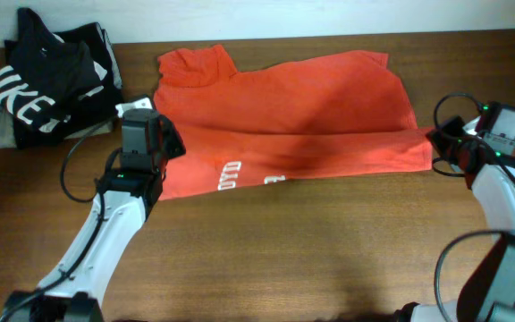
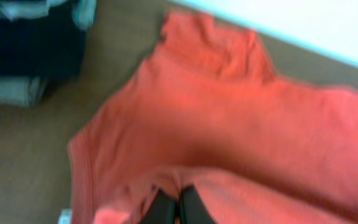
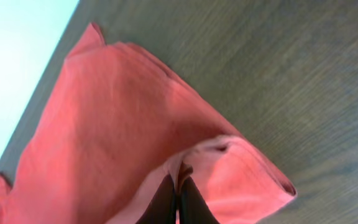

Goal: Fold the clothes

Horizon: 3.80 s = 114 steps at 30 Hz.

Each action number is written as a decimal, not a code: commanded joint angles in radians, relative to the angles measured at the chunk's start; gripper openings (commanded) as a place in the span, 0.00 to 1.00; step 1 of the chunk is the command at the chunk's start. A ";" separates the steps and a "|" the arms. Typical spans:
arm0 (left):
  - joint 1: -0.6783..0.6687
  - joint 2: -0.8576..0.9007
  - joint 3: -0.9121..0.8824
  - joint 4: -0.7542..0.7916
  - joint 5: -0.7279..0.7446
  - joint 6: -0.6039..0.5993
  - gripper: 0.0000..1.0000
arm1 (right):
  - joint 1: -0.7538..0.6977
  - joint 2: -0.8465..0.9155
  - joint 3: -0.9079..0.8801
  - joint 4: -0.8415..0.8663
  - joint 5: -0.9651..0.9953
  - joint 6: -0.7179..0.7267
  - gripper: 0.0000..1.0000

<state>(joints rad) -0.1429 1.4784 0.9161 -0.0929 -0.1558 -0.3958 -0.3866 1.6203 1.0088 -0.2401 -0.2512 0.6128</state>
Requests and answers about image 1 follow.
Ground folded grey garment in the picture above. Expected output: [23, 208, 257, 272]
[0, 107, 114, 148]

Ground orange t-shirt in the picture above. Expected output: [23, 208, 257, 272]
[154, 45, 432, 200]

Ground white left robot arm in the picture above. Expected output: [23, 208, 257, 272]
[0, 110, 186, 321]

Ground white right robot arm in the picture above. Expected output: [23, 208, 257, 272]
[393, 112, 515, 321]

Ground black t-shirt white letters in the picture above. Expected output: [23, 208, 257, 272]
[0, 7, 122, 149]

